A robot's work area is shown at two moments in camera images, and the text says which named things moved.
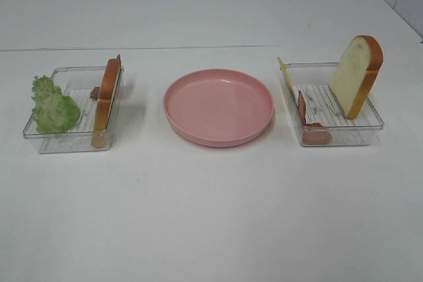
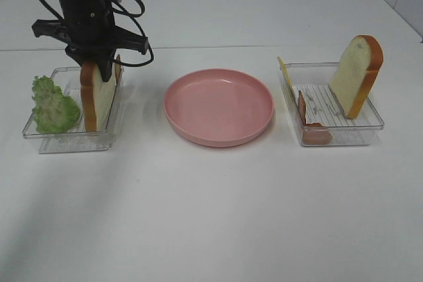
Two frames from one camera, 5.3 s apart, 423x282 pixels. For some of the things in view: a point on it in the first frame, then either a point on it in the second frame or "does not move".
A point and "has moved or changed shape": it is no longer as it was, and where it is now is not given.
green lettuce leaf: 53,111 does not move
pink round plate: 218,107 does not move
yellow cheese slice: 293,89 does not move
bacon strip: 94,94 → 118,69
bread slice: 106,97 has moved or changed shape
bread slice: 355,72 does not move
